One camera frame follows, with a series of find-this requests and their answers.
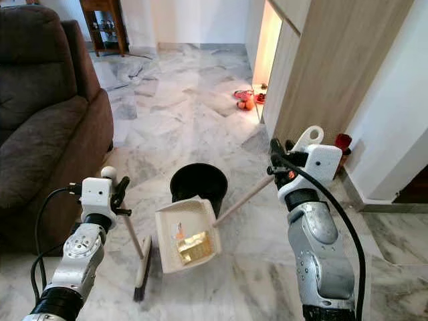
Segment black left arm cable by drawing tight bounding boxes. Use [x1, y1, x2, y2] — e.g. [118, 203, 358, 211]
[29, 184, 85, 303]

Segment dark red small pot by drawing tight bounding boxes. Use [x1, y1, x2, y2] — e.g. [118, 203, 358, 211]
[335, 133, 354, 159]

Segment cream plastic long-handled dustpan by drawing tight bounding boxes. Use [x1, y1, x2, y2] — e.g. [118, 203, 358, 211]
[155, 125, 326, 275]

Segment dark brown fabric sofa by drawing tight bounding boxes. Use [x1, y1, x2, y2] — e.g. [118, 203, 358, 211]
[0, 5, 114, 256]

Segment brown wooden side table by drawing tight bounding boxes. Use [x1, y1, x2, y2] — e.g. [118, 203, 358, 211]
[79, 0, 128, 58]

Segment gold foil paper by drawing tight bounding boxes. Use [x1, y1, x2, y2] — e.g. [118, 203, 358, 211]
[177, 231, 214, 265]

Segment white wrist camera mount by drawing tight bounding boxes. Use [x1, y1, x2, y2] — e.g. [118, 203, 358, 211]
[80, 177, 118, 222]
[277, 143, 344, 203]

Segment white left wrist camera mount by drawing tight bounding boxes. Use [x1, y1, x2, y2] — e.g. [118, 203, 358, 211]
[80, 177, 118, 222]

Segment light wood tall cabinet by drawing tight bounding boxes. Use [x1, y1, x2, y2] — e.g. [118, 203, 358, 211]
[243, 0, 417, 145]

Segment cream hand broom black bristles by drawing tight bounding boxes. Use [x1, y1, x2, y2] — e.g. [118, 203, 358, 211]
[100, 166, 154, 303]

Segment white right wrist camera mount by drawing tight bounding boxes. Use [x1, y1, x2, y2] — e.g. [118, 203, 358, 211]
[277, 143, 344, 203]

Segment black round bucket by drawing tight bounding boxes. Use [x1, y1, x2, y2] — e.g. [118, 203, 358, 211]
[169, 163, 229, 219]

